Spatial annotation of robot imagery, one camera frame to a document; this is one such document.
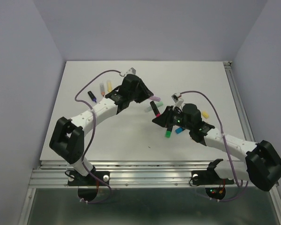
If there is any peach pastel highlighter body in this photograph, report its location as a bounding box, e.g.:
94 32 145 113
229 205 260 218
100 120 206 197
99 82 105 97

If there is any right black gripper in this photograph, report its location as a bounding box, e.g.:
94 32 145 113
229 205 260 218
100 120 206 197
151 105 192 131

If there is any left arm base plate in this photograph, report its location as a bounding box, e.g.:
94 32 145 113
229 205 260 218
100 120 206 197
65 170 110 186

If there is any blue black highlighter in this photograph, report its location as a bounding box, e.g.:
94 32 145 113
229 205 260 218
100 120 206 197
175 127 184 134

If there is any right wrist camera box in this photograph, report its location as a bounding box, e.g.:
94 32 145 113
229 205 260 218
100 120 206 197
171 92 184 108

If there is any green black highlighter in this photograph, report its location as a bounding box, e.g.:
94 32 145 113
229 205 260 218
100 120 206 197
165 126 173 138

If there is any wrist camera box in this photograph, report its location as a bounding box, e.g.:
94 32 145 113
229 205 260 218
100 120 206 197
171 92 184 108
124 67 136 76

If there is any pink pastel highlighter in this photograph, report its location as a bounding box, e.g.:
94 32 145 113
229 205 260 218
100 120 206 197
149 96 161 102

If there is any purple black highlighter body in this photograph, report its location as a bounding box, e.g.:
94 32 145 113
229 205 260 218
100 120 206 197
87 91 97 103

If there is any aluminium right side rail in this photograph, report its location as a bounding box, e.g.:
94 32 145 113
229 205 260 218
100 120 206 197
223 61 254 141

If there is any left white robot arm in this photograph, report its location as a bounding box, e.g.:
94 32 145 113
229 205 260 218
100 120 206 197
49 74 154 185

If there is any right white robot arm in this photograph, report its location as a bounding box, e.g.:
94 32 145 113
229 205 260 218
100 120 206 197
152 104 281 191

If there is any aluminium front rail frame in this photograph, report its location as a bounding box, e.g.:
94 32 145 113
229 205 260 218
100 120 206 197
19 161 281 225

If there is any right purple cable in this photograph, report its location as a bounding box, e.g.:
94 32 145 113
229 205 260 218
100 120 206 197
180 90 249 202

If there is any yellow pastel highlighter body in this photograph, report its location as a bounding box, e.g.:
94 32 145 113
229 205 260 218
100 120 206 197
106 80 113 93

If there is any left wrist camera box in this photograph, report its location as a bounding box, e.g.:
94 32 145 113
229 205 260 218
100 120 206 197
124 67 136 76

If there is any yellow highlighter cap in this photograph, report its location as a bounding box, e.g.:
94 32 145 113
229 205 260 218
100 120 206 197
201 111 209 119

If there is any pink black highlighter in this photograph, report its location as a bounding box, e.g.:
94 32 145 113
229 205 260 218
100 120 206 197
150 101 160 117

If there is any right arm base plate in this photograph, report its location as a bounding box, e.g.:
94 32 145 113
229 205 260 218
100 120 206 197
190 170 235 186

